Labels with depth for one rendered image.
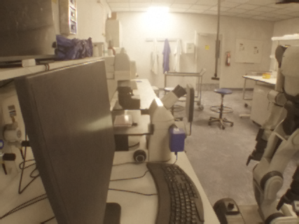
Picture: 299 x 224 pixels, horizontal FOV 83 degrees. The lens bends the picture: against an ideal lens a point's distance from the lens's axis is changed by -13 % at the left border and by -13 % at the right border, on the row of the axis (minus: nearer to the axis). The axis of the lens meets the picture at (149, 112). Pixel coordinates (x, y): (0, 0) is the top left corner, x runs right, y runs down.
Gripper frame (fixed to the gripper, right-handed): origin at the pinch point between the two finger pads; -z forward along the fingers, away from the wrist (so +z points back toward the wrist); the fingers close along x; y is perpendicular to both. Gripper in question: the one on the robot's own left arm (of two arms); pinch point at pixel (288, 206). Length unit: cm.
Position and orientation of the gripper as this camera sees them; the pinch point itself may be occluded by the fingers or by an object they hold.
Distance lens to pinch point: 122.7
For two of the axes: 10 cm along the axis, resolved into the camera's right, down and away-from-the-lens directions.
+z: 2.0, -9.3, -3.0
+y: -0.6, 2.9, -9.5
